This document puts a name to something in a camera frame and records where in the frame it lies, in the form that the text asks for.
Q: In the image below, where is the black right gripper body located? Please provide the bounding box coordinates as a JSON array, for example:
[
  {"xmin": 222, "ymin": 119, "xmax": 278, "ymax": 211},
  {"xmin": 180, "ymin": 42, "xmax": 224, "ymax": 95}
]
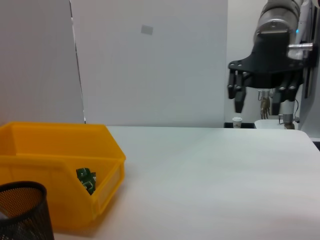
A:
[{"xmin": 227, "ymin": 31, "xmax": 305, "ymax": 90}]

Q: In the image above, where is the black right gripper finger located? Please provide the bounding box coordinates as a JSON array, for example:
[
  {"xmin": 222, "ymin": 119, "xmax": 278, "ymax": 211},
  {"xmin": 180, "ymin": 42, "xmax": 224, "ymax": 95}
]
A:
[
  {"xmin": 271, "ymin": 71, "xmax": 305, "ymax": 116},
  {"xmin": 226, "ymin": 69, "xmax": 251, "ymax": 114}
]

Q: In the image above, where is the green plastic wrapper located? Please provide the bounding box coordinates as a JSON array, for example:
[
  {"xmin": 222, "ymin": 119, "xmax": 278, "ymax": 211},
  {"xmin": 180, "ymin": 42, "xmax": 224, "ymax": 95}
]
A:
[{"xmin": 76, "ymin": 167, "xmax": 98, "ymax": 196}]

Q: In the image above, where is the black mesh pen holder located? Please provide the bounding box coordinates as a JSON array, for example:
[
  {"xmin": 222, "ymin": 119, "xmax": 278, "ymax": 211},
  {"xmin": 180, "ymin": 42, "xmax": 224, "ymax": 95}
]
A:
[{"xmin": 0, "ymin": 181, "xmax": 55, "ymax": 240}]

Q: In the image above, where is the bronze hand model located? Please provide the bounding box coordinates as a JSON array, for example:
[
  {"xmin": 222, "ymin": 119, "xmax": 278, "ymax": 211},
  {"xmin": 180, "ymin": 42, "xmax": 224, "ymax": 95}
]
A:
[{"xmin": 258, "ymin": 90, "xmax": 273, "ymax": 120}]

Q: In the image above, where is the white paper cup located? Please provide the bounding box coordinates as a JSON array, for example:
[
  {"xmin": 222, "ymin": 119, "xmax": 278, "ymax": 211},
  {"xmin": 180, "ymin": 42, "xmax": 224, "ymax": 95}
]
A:
[{"xmin": 232, "ymin": 116, "xmax": 243, "ymax": 130}]

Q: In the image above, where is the black shallow tray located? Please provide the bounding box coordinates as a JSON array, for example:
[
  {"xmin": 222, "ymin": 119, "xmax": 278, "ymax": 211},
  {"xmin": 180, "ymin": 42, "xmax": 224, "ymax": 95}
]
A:
[{"xmin": 223, "ymin": 121, "xmax": 258, "ymax": 130}]

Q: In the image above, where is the white plastic tub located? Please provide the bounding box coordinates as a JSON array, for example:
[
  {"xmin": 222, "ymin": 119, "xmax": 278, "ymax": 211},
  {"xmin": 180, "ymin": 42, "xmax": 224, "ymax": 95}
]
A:
[{"xmin": 254, "ymin": 119, "xmax": 286, "ymax": 130}]

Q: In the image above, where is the yellow plastic bin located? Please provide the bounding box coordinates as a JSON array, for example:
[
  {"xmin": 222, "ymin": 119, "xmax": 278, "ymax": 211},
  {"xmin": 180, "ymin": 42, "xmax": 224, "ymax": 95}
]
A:
[{"xmin": 0, "ymin": 121, "xmax": 127, "ymax": 231}]

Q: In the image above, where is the black vertical rail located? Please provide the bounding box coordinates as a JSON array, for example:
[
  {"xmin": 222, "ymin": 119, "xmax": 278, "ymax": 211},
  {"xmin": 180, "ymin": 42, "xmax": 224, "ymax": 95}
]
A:
[{"xmin": 303, "ymin": 0, "xmax": 320, "ymax": 100}]

